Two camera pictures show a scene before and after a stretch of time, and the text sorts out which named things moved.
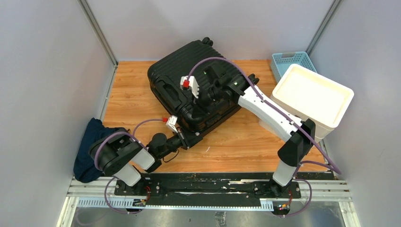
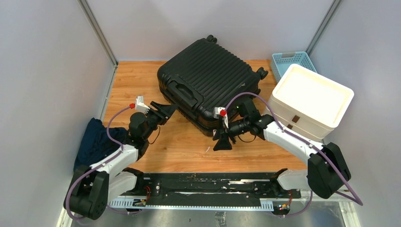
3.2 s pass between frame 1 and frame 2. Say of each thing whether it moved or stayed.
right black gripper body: moved
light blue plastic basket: stayed
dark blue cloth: stayed
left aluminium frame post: stayed
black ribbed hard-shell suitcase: moved
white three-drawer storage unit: stayed
